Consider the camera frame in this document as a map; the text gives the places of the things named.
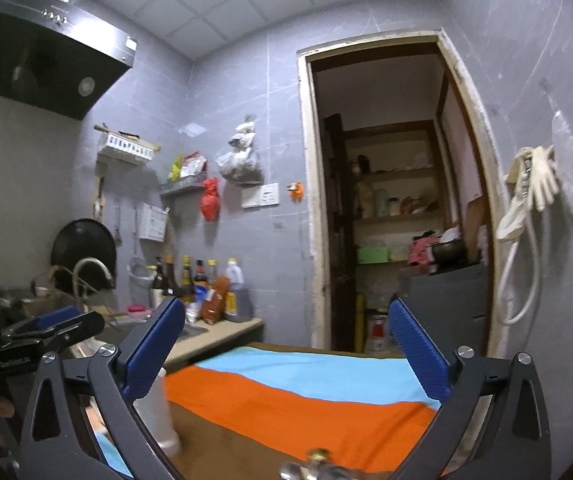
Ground white hanging holder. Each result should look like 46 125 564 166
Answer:
138 204 168 243

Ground orange wall hook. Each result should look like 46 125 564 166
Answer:
287 181 303 203

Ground striped towel cloth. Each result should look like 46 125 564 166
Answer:
162 344 440 479

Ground black wok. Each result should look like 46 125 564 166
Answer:
50 219 117 294

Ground red plastic bag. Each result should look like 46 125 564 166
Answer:
200 177 220 222

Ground white hose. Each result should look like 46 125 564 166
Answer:
495 219 542 328

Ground brown snack packet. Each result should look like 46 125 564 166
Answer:
201 275 230 325

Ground white plastic bag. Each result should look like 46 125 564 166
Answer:
214 115 264 186

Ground range hood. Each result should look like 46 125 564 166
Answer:
0 0 138 120

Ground white plastic utensil caddy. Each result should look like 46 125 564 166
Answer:
134 367 181 457

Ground steel faucet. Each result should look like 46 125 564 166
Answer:
72 257 115 312

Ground rubber gloves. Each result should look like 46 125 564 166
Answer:
495 146 559 242

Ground large oil jug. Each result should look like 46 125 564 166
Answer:
224 258 254 323

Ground grey cabinet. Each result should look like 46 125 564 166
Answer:
398 263 489 354

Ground white wall basket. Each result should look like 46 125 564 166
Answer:
98 133 156 165

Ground dark soy sauce bottle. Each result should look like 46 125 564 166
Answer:
164 255 181 298

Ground metal wall shelf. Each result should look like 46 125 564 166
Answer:
160 171 207 197

